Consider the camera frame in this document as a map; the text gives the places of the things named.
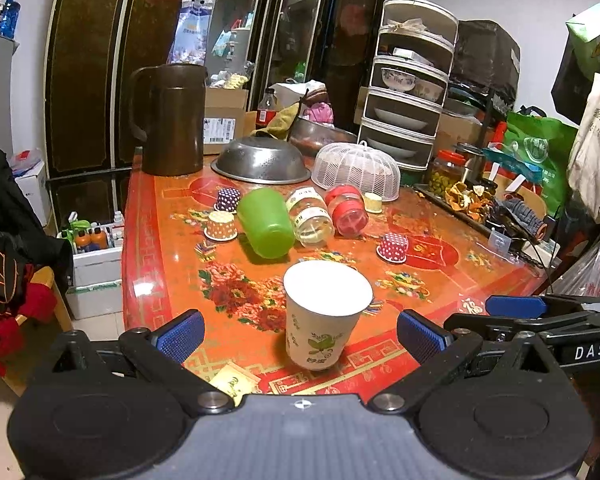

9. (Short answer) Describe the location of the white foam box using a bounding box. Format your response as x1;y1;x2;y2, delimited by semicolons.
57;210;126;321

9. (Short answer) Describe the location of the orange paper baking cup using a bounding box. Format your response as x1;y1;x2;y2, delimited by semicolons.
204;211;239;242

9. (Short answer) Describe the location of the copper basin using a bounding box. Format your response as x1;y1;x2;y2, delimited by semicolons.
287;119;358;157

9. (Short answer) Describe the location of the white mesh food cover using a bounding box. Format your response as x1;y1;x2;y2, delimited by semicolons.
311;141;402;203

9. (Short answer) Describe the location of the white canvas tote bag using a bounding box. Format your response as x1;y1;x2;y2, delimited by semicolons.
566;42;600;225

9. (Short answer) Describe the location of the green plastic cup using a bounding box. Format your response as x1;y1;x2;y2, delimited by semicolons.
236;188;297;260

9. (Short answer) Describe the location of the blue foil packet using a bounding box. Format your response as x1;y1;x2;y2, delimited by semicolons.
167;0;216;66

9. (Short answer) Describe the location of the black ribbed roller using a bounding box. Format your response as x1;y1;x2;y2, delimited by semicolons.
500;197;548;241

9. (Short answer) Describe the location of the red cloth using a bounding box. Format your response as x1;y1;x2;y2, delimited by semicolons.
0;265;58;378

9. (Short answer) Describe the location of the glass jar red lid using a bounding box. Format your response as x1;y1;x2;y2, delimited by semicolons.
325;184;370;237

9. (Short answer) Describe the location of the steel colander bowl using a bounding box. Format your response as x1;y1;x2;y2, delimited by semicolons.
210;136;312;185

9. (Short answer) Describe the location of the white paper cup leaf print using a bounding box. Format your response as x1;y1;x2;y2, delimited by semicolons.
283;260;375;372

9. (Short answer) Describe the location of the blue patterned porcelain bowl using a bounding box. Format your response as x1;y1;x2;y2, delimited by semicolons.
381;67;417;93

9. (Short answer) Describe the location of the brown plastic pitcher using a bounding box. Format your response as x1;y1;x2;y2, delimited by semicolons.
128;63;209;177

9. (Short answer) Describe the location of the tray of dried orange peels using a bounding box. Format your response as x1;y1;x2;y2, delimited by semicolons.
414;180;548;256

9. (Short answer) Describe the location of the white tiered dish rack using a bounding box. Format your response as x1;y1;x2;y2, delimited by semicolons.
356;0;460;172

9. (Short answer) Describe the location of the pickle jar red lid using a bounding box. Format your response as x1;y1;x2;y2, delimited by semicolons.
427;150;467;197

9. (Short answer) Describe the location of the black storage bag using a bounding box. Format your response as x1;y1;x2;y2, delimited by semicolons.
450;20;522;106

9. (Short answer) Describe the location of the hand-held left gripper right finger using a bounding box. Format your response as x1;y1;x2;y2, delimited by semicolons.
367;309;561;416

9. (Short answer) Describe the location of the dark clothes pile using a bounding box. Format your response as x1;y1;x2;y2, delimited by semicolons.
0;139;75;311

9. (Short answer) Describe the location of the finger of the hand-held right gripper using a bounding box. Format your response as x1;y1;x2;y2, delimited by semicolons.
444;311;600;343
485;294;600;320

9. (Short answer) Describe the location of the small white box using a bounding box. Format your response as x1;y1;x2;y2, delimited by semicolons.
9;149;52;226

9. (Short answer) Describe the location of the white plate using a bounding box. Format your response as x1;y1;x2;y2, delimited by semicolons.
372;107;430;130

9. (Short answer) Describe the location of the purple dotted paper baking cup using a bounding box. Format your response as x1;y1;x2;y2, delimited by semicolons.
215;187;243;212

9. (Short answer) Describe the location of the blue bottle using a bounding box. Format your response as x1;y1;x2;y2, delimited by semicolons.
0;0;22;40

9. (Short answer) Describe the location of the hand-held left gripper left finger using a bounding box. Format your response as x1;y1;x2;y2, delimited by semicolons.
55;309;236;416

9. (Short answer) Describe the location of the dark wooden wardrobe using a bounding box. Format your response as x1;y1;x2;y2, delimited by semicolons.
44;0;433;231

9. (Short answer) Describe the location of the clear glass jar yellow lid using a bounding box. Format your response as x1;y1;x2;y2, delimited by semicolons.
285;186;336;248

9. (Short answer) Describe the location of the clear plastic bag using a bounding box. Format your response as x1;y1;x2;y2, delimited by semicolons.
550;237;600;297

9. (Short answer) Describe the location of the wooden chair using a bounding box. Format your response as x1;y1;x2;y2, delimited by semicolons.
2;266;75;397

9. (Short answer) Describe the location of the red dotted paper baking cup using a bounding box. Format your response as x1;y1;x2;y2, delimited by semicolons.
376;233;411;264

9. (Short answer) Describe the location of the green shopping bag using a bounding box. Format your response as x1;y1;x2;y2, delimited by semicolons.
500;107;578;216

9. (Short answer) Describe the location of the cola bottle red cap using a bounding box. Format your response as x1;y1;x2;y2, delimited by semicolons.
256;88;279;131

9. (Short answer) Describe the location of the red floral table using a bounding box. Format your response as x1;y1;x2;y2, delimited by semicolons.
121;147;548;408

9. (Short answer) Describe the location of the cardboard box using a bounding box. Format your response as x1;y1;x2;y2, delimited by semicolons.
202;87;249;155

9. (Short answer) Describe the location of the yellow tea packet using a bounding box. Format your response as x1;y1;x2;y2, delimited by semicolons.
209;364;261;407

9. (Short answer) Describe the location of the yellow green cloth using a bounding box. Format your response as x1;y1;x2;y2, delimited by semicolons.
252;102;306;140

